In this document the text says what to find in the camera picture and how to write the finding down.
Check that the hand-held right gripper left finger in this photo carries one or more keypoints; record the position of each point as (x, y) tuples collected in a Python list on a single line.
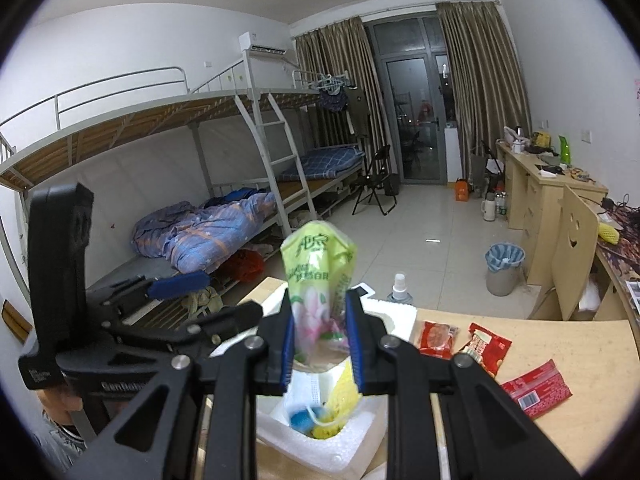
[(286, 350)]

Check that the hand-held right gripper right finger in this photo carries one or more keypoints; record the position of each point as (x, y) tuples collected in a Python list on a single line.
[(352, 340)]

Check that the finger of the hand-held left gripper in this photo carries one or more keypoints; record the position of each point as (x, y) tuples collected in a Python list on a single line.
[(177, 284), (225, 320)]

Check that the white face mask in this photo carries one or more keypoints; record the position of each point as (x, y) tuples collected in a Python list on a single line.
[(307, 387)]

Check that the green tissue packet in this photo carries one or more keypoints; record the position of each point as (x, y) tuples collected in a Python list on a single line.
[(317, 270)]

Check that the white foam box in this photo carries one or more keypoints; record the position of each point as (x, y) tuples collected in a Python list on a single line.
[(345, 440)]

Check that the beige cloth bundle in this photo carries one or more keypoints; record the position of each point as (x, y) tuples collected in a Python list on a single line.
[(202, 302)]

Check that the red plastic bag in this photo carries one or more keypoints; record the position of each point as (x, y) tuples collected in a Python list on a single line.
[(247, 265)]

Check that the blue patterned quilt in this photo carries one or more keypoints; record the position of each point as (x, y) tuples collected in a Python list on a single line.
[(210, 230)]

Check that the clear spray bottle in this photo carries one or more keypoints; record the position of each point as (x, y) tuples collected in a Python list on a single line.
[(400, 289)]

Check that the small square red packet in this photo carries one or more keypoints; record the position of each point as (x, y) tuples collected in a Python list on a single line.
[(436, 338)]

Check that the red and white snack packet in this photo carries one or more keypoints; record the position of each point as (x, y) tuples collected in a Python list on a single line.
[(485, 350)]

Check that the metal bunk bed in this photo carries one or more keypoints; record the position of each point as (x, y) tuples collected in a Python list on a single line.
[(125, 135)]

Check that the white bed ladder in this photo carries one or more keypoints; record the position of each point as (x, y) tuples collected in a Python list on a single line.
[(277, 160)]

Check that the black waste bin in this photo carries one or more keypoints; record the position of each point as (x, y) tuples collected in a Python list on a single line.
[(391, 185)]

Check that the grey trash bin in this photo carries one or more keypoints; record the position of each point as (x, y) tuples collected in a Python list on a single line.
[(502, 280)]

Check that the black folding chair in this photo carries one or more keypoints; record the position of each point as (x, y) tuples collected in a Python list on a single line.
[(375, 180)]

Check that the blue checked mattress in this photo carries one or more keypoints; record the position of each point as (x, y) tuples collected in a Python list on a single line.
[(325, 162)]

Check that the orange box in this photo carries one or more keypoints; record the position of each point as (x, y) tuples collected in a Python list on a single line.
[(461, 191)]

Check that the white thermos jug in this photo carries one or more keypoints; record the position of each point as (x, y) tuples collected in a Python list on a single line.
[(489, 209)]

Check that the large red snack packet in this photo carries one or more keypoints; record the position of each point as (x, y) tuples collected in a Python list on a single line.
[(537, 387)]

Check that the light wooden desk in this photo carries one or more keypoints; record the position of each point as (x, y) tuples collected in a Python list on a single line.
[(535, 195)]

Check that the wooden chair with smiley cutout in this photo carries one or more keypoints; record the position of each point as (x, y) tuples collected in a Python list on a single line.
[(575, 260)]

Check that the dark hanging clothes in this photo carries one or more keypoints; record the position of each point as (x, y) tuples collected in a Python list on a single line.
[(332, 101)]

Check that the glass balcony door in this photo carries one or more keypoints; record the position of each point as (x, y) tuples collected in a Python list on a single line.
[(410, 100)]

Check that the white kettle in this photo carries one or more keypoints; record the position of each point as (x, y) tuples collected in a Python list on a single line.
[(511, 139)]

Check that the white air conditioner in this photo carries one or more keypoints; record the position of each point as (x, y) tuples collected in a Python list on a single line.
[(262, 42)]

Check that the desk with patterned mat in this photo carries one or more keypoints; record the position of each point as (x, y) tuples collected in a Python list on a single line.
[(615, 300)]

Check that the yellow foam net on desk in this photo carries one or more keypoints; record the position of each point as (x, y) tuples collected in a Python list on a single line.
[(609, 233)]

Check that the brown curtain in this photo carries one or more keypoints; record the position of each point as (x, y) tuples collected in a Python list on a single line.
[(480, 85), (340, 50)]

